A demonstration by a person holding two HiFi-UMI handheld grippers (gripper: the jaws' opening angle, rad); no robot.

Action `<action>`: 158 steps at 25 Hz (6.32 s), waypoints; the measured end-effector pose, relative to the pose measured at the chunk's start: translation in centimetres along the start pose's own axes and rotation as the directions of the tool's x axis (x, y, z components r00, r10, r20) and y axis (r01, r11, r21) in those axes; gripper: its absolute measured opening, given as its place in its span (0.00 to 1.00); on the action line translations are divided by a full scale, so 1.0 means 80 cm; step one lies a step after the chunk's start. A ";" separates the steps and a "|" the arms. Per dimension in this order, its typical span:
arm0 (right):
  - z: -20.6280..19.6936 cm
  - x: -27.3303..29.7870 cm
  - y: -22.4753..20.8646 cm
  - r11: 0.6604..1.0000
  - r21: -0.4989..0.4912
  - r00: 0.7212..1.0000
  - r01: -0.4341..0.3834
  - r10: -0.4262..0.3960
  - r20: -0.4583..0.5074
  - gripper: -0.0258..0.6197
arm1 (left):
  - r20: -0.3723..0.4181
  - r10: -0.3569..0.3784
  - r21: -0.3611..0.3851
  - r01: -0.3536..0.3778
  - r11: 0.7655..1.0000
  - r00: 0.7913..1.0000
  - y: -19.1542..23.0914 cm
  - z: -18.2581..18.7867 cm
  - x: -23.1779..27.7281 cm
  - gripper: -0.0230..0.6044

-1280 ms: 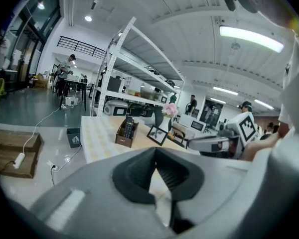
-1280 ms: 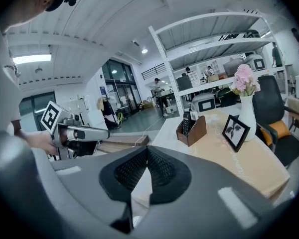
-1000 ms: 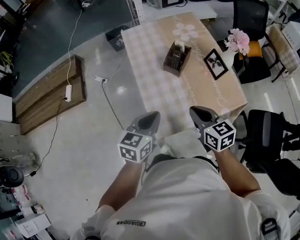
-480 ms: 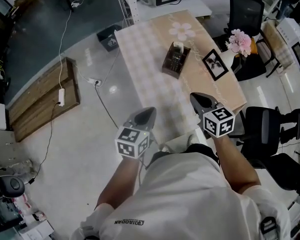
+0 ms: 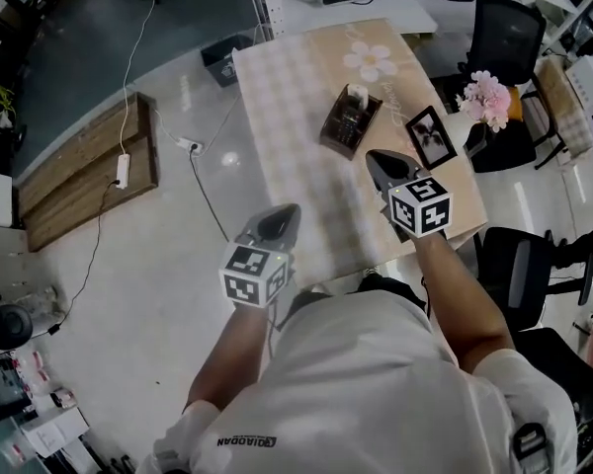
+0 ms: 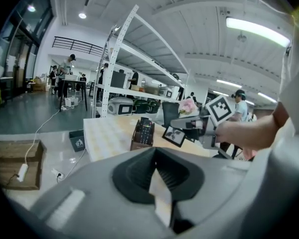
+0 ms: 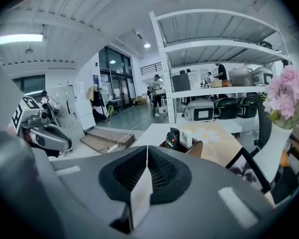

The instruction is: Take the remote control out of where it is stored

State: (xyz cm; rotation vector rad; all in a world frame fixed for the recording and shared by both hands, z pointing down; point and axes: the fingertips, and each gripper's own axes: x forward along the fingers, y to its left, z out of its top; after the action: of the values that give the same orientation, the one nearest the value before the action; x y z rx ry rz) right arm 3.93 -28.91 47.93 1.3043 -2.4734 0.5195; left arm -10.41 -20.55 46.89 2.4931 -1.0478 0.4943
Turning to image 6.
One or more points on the person's white shirt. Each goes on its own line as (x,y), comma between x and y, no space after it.
(296,71)

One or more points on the round ceiling lamp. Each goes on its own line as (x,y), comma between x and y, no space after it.
(82,15)

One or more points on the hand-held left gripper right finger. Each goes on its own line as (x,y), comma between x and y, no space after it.
(214,188)

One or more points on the person's right forearm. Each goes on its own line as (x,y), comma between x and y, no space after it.
(256,133)

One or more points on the black picture frame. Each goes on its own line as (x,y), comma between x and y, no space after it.
(174,136)

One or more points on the black table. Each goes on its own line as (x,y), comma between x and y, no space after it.
(73,81)

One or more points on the brown wooden organizer box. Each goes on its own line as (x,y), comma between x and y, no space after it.
(135,146)

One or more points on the person's right hand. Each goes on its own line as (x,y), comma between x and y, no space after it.
(228,133)

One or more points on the brown wooden pallet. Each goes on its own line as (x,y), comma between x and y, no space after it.
(12,153)

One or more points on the dark waste bin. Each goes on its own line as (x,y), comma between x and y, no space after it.
(77,141)

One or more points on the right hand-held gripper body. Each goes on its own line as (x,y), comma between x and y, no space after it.
(219,111)

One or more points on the black remote control red button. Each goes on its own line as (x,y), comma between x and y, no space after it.
(145,131)

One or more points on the white metal shelf rack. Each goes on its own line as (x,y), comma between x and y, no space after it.
(139,58)

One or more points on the white appliance with black screen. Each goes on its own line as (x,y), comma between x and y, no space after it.
(119,106)

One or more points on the black mesh office chair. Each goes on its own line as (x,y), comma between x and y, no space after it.
(170,112)

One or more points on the white power strip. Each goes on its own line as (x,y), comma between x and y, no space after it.
(23,172)

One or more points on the dark grey panel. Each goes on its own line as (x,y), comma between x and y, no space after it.
(118,80)

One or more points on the white floor socket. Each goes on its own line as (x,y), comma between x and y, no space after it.
(57,174)

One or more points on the pink flower bouquet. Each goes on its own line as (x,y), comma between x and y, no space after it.
(188,107)

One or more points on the long ceiling light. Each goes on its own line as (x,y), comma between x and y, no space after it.
(256,30)

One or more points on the black railing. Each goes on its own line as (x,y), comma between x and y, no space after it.
(77,45)

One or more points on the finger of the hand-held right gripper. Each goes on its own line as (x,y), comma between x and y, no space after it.
(187,123)

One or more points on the beige checked flower tablecloth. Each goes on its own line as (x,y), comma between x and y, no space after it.
(109,133)

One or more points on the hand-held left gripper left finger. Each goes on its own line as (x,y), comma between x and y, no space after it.
(99,195)

